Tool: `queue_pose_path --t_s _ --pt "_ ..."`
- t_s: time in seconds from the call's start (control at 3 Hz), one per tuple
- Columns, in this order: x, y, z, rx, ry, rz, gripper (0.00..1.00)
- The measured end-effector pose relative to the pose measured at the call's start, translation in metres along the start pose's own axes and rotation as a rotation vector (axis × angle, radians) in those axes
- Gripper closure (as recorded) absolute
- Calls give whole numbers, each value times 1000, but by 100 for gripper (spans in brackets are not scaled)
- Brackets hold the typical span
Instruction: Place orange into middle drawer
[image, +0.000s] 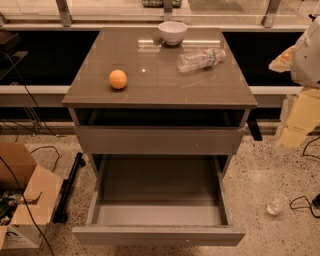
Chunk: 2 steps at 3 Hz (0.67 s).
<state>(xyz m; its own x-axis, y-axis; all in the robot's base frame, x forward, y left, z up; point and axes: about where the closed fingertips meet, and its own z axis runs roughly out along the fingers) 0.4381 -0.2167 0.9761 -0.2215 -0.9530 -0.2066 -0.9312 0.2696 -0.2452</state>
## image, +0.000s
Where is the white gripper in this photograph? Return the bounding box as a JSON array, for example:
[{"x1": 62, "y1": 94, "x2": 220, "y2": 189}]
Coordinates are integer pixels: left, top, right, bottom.
[{"x1": 269, "y1": 17, "x2": 320, "y2": 154}]

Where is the orange fruit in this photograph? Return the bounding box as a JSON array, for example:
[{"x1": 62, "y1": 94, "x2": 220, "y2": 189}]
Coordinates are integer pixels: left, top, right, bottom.
[{"x1": 109, "y1": 70, "x2": 127, "y2": 89}]

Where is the grey drawer cabinet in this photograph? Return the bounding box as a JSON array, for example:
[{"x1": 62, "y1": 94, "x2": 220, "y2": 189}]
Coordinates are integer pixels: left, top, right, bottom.
[{"x1": 61, "y1": 26, "x2": 258, "y2": 248}]

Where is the open grey middle drawer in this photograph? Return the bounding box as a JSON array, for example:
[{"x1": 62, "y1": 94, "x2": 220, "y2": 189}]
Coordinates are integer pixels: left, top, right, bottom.
[{"x1": 73, "y1": 155, "x2": 245, "y2": 246}]

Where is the closed grey top drawer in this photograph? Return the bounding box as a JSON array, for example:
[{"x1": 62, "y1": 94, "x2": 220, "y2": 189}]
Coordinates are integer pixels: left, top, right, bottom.
[{"x1": 75, "y1": 126, "x2": 243, "y2": 155}]

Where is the clear plastic water bottle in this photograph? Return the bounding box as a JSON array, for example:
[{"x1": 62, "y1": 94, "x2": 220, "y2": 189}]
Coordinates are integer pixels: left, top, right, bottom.
[{"x1": 177, "y1": 48, "x2": 226, "y2": 73}]

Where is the crumpled clear plastic cup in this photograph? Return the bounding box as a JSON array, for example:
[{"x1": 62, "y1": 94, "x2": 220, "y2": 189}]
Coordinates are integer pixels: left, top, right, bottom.
[{"x1": 266, "y1": 193, "x2": 287, "y2": 216}]

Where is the white ceramic bowl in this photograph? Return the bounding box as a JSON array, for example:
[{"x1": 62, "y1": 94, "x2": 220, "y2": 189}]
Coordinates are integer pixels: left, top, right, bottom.
[{"x1": 158, "y1": 21, "x2": 188, "y2": 45}]

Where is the black bar on floor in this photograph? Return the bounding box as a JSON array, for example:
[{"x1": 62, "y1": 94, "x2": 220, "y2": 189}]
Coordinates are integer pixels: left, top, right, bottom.
[{"x1": 53, "y1": 152, "x2": 86, "y2": 223}]

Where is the cardboard box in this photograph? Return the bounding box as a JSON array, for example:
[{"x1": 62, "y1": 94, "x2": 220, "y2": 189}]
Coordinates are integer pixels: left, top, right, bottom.
[{"x1": 0, "y1": 142, "x2": 63, "y2": 250}]

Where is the black cable right floor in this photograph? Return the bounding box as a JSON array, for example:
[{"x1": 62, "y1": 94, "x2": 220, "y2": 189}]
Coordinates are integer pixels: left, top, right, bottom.
[{"x1": 289, "y1": 136, "x2": 320, "y2": 219}]

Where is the black cable floor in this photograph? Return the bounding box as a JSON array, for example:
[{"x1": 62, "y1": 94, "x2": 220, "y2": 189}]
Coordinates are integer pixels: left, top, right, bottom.
[
  {"x1": 0, "y1": 53, "x2": 63, "y2": 256},
  {"x1": 289, "y1": 136, "x2": 320, "y2": 219}
]

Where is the black cable left floor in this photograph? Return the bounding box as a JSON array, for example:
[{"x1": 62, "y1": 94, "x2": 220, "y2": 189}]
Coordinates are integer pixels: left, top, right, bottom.
[{"x1": 0, "y1": 53, "x2": 63, "y2": 256}]

